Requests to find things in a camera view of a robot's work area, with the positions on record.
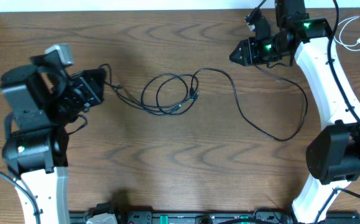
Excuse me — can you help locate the white cable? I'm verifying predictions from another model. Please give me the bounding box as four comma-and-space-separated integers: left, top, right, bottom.
333, 14, 360, 52

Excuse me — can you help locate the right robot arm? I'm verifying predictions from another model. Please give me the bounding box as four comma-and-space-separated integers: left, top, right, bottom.
229, 1, 360, 223

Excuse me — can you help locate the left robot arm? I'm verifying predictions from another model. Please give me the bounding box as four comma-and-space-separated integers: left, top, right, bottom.
1, 49, 106, 223

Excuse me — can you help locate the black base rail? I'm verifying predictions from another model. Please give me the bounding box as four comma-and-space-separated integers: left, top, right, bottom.
69, 209, 360, 224

